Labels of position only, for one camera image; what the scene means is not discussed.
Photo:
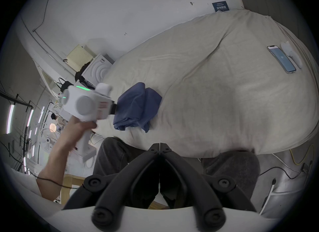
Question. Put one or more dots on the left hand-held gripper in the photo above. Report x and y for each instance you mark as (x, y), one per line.
(84, 106)

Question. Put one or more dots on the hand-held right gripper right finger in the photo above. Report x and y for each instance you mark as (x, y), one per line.
(189, 176)

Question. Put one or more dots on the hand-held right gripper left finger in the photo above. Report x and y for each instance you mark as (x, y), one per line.
(129, 176)

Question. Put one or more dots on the dark blue shirt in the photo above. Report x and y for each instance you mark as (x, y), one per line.
(135, 107)

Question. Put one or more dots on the person's left forearm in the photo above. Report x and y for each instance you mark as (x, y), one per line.
(53, 168)

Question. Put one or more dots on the person's left hand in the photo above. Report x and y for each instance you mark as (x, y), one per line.
(76, 132)

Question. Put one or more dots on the person's legs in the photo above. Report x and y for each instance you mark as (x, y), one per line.
(174, 171)

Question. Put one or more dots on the white washing machine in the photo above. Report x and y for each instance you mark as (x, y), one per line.
(96, 70)

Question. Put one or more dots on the pale yellow board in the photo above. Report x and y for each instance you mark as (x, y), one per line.
(79, 56)

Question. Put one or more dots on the white standing fan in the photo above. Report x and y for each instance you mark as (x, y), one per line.
(44, 142)

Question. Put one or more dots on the bed with beige sheet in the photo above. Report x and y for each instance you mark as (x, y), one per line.
(211, 83)

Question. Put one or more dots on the smartphone with lit screen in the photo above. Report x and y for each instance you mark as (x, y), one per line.
(282, 58)

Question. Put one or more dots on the white hand controller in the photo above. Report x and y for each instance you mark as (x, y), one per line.
(291, 54)

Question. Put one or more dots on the dark blue sign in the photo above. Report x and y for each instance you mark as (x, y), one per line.
(220, 6)

